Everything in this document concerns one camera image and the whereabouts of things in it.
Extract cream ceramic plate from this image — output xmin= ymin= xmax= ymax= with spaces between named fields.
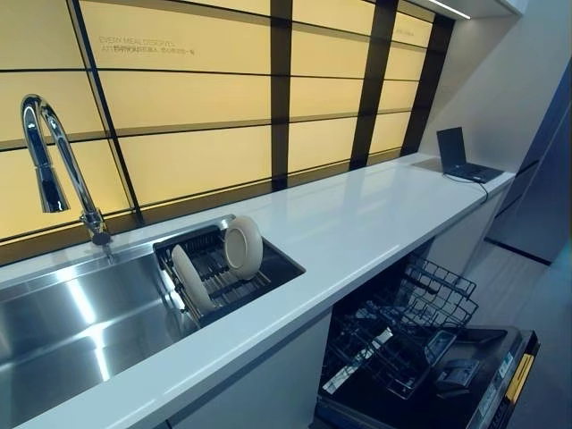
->
xmin=171 ymin=243 xmax=212 ymax=315
xmin=223 ymin=215 xmax=265 ymax=282

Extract open dishwasher lower rack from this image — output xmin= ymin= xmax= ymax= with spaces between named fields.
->
xmin=315 ymin=324 xmax=541 ymax=429

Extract black dish drying rack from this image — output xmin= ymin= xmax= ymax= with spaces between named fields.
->
xmin=152 ymin=222 xmax=307 ymax=332

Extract white cabinet door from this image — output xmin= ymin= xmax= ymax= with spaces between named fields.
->
xmin=169 ymin=307 xmax=334 ymax=429

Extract dark open laptop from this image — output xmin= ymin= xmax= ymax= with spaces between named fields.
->
xmin=436 ymin=126 xmax=506 ymax=184

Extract white end cabinet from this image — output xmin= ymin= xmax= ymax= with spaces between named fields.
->
xmin=427 ymin=181 xmax=516 ymax=279

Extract chrome gooseneck faucet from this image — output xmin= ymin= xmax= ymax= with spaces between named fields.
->
xmin=20 ymin=93 xmax=111 ymax=248

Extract stainless steel sink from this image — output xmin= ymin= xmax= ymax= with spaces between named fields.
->
xmin=0 ymin=214 xmax=307 ymax=391

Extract tall dark grey cabinet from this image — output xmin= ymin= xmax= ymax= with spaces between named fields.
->
xmin=484 ymin=66 xmax=572 ymax=265

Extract ceiling light strip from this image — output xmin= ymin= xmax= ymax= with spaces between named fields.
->
xmin=427 ymin=0 xmax=473 ymax=20

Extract dishwasher lower wire rack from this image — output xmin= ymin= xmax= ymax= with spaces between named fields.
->
xmin=318 ymin=302 xmax=458 ymax=401

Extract dishwasher wire rack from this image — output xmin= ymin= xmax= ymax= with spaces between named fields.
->
xmin=391 ymin=256 xmax=480 ymax=334
xmin=318 ymin=302 xmax=458 ymax=401

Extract dishwasher upper wire rack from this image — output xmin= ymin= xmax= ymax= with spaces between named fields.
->
xmin=391 ymin=256 xmax=480 ymax=334

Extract black laptop cable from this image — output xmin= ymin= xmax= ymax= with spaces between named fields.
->
xmin=443 ymin=171 xmax=492 ymax=203

